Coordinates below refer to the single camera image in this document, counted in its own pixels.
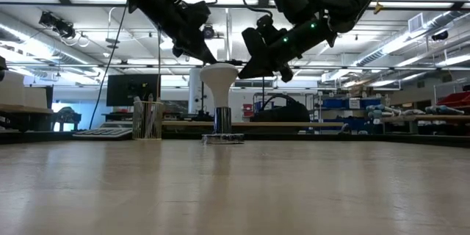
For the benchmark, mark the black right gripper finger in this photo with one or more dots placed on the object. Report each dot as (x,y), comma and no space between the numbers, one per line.
(260,70)
(287,73)

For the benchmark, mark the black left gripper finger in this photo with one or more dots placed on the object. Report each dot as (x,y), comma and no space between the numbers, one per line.
(199,54)
(210,56)

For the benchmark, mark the white lightbulb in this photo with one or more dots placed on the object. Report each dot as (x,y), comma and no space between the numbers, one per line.
(219,81)

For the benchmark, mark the metal lamp socket base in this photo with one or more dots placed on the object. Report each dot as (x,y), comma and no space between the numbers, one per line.
(222,125)

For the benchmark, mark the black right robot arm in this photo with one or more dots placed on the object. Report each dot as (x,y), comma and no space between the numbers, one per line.
(352,0)

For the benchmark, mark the white pillar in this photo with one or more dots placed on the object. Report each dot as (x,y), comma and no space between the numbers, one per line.
(195,92)

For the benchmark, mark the black bag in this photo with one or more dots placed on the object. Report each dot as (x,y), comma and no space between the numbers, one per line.
(284,112)

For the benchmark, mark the blue storage bin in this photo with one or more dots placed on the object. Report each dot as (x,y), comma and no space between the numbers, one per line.
(345,103)

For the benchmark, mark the black computer monitor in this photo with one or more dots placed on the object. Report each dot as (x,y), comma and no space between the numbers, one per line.
(132,90)

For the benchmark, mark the pen holder cup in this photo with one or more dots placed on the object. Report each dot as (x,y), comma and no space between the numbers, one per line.
(147,121)

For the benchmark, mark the grey desk calculator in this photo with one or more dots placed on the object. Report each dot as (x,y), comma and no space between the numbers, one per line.
(104,132)

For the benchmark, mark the wooden workbench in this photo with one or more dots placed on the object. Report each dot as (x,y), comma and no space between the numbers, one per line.
(426,118)

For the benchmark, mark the red storage bin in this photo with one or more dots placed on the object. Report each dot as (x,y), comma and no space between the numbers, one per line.
(455,100)

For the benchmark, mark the white cardboard box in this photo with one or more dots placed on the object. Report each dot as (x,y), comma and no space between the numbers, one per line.
(18,90)

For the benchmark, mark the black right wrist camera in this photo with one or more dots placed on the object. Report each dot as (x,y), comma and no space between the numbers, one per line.
(255,46)

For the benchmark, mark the black aluminium frame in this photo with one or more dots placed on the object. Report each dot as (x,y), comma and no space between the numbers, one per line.
(367,139)

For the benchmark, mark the black ceiling camera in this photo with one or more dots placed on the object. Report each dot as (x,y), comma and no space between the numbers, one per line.
(58,25)

